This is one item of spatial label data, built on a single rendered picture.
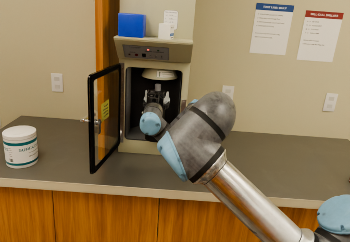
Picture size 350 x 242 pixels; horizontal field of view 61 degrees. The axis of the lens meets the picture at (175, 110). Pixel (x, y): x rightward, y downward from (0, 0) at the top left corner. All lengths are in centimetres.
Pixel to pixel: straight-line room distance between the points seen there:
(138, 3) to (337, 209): 103
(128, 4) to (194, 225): 98
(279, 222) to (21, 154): 106
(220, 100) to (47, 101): 145
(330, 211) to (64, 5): 161
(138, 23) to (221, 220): 89
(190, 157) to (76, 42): 132
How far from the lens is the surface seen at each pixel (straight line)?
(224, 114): 71
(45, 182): 133
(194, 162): 69
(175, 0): 133
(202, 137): 69
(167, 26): 124
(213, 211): 133
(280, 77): 190
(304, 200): 135
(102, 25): 128
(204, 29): 177
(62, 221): 146
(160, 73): 138
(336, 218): 82
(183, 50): 125
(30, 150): 142
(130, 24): 124
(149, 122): 105
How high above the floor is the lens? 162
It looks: 19 degrees down
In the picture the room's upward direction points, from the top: 4 degrees clockwise
